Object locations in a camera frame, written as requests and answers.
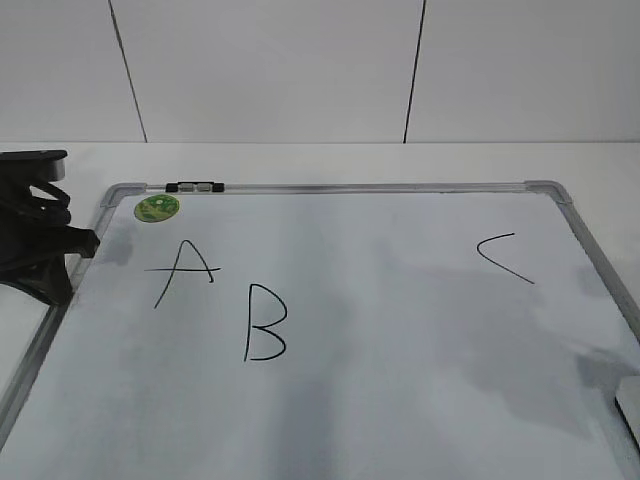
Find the green round magnet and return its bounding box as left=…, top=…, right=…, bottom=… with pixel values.
left=134, top=194, right=180, bottom=223

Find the white board with grey frame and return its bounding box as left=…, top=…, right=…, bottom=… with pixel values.
left=1, top=181, right=639, bottom=479

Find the white eraser block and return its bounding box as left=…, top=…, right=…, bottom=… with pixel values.
left=615, top=376, right=640, bottom=441

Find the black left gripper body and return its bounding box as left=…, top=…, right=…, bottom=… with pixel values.
left=1, top=150, right=71, bottom=260

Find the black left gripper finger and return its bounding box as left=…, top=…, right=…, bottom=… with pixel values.
left=59, top=226, right=99, bottom=258
left=1, top=250, right=73, bottom=305

